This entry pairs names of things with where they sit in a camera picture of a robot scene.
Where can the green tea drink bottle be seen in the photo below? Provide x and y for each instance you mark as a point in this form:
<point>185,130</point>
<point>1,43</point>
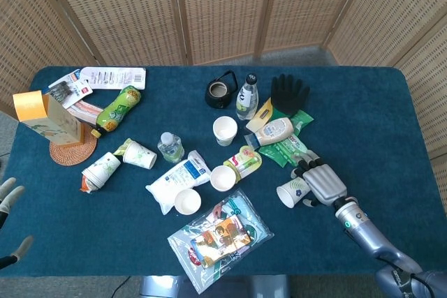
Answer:
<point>118,109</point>

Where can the white tissue pack blue label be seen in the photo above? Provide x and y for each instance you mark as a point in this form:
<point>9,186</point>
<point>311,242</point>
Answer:
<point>178,179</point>

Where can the large green wet wipes pack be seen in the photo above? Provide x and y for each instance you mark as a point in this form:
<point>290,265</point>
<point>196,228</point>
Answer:
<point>279,149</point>

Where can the floral white paper cup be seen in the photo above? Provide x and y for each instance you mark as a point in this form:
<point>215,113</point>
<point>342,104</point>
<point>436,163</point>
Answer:
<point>138,155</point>

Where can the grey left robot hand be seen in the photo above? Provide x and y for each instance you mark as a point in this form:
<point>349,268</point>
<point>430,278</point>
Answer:
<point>9,193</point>

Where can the plain white paper cup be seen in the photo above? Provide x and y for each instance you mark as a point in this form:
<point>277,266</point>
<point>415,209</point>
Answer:
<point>223,178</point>
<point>225,128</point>
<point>188,202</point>

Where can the orange beige cardboard box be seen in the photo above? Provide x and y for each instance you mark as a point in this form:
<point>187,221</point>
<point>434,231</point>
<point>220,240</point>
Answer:
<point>59,123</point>

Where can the white barcode blister card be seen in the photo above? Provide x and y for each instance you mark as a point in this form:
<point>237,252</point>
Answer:
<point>118,76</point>

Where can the round woven rattan coaster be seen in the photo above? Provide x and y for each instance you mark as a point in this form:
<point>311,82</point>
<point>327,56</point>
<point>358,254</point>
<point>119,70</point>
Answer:
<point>75,153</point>

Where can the small clear water bottle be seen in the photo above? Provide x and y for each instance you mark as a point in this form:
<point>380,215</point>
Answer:
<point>171,149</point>

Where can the cream squeeze sauce bottle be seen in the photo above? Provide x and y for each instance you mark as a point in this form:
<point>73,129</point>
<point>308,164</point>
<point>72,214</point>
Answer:
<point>272,131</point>

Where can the black rubber work glove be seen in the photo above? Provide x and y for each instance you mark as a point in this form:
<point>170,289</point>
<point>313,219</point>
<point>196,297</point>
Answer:
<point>288,97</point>

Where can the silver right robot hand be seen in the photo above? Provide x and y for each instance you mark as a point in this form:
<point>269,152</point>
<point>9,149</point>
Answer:
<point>324,184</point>

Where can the bamboo folding screen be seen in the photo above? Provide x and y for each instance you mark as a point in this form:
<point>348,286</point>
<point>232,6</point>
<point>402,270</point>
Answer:
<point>223,8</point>

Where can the battery blister card pack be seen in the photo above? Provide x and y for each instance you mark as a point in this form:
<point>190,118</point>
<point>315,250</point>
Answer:
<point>78,90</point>

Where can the yellow blue packet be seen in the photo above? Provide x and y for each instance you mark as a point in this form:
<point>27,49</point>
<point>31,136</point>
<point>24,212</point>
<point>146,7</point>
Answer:
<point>258,118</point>

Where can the small green wet wipes pack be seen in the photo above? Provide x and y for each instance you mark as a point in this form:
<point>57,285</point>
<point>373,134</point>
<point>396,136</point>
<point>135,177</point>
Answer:
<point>303,120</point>

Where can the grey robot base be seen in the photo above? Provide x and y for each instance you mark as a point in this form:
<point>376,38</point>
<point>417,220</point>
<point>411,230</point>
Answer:
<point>164,285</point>

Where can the colourful cartoon printed packet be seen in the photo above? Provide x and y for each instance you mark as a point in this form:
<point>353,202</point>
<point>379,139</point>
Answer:
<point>223,238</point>

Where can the blue table cloth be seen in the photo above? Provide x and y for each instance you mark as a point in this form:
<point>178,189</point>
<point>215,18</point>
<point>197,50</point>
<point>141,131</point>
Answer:
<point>349,120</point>

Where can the clear plastic zip bag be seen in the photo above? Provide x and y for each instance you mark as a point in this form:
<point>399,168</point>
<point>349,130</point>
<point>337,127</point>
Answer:
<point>181,244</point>

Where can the clear bottle black cap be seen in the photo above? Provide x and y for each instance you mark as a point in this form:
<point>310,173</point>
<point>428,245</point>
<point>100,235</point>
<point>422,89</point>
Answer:
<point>246,99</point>

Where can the white paper cup green print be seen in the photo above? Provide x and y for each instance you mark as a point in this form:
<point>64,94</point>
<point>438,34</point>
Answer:
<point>291,191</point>

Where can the orange striped flat packet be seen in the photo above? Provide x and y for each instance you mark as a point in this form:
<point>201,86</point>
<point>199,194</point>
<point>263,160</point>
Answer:
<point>87,109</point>

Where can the lip balm blister pack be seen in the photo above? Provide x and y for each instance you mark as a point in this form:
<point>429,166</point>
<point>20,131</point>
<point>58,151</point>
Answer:
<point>244,162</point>

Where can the black cast iron teapot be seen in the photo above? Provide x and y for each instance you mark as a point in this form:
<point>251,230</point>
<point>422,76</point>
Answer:
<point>211,97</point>

